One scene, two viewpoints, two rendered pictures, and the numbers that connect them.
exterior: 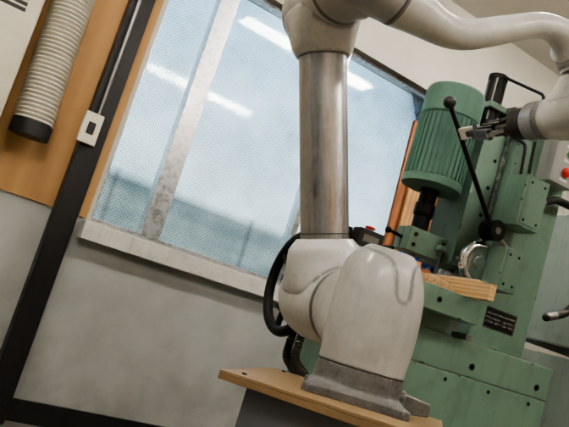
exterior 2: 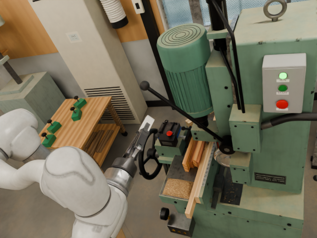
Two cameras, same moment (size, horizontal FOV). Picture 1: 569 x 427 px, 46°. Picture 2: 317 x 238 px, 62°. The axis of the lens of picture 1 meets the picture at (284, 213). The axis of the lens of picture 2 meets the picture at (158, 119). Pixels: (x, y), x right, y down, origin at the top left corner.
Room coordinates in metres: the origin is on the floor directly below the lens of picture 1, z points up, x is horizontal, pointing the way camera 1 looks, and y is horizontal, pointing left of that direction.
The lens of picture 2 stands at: (1.34, -1.01, 1.89)
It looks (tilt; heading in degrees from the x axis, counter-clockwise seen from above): 40 degrees down; 59
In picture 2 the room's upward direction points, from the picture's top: 22 degrees counter-clockwise
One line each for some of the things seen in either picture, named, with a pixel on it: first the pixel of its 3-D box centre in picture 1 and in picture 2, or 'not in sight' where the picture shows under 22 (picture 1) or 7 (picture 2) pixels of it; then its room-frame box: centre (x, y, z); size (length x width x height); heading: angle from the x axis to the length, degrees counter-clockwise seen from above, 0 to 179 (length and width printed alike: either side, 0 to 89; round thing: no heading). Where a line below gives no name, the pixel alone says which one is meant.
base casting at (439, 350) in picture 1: (422, 346); (237, 170); (1.95, -0.50, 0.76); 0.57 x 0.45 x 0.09; 114
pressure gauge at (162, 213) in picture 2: not in sight; (165, 215); (1.58, -0.30, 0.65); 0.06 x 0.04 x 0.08; 24
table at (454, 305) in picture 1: (367, 285); (190, 148); (1.88, -0.28, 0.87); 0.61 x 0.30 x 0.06; 24
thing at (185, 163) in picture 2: not in sight; (192, 148); (1.85, -0.33, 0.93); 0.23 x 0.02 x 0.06; 24
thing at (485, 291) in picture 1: (411, 280); (206, 151); (1.88, -0.40, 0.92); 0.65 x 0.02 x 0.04; 24
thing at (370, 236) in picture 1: (354, 235); (168, 132); (1.83, -0.20, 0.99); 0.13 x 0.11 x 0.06; 24
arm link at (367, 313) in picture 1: (373, 307); not in sight; (1.20, -0.20, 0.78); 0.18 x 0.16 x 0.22; 21
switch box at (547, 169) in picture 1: (560, 160); (283, 84); (1.91, -0.74, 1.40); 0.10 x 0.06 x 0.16; 114
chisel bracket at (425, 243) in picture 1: (420, 246); (208, 132); (1.91, -0.41, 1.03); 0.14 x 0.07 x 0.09; 114
